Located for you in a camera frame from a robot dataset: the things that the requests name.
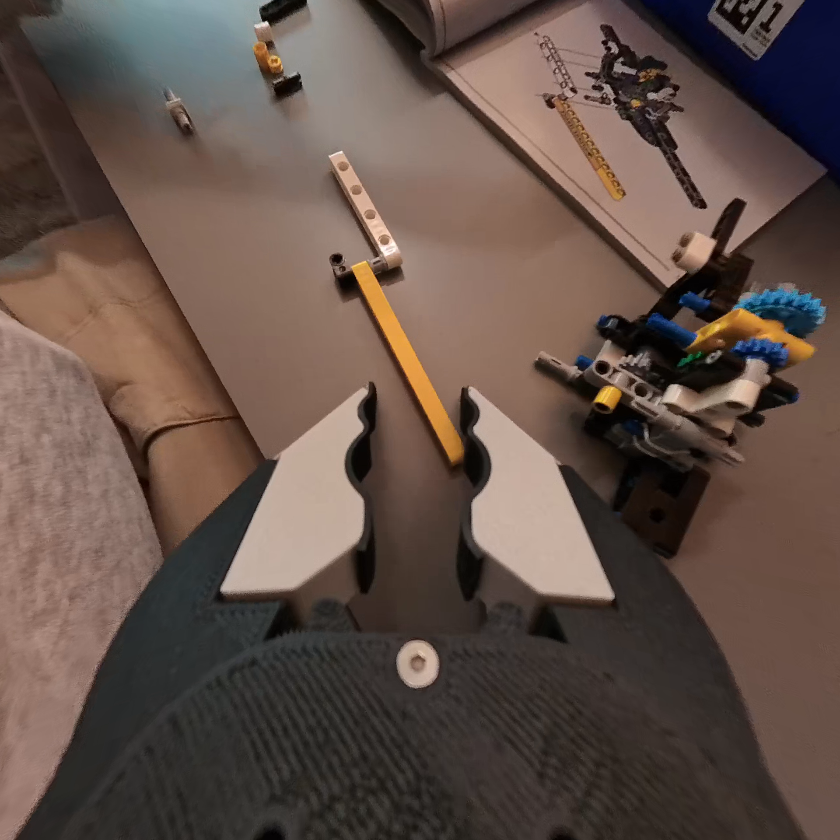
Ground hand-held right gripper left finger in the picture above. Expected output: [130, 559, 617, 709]
[220, 382, 379, 624]

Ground open lego instruction booklet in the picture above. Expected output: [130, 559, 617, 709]
[377, 0, 828, 290]

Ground grey lego axle pin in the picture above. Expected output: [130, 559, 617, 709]
[163, 87, 196, 135]

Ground partly built lego model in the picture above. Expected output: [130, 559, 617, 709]
[535, 197, 828, 559]

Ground blue box with printed tag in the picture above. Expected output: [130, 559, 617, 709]
[640, 0, 840, 161]

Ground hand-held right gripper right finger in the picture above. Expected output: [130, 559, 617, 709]
[456, 386, 616, 624]

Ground white lego beam with holes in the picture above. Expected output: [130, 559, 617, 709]
[328, 151, 403, 270]

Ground long yellow lego beam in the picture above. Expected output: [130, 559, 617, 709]
[351, 260, 466, 468]

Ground person's grey sweater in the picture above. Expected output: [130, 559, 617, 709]
[0, 308, 165, 840]

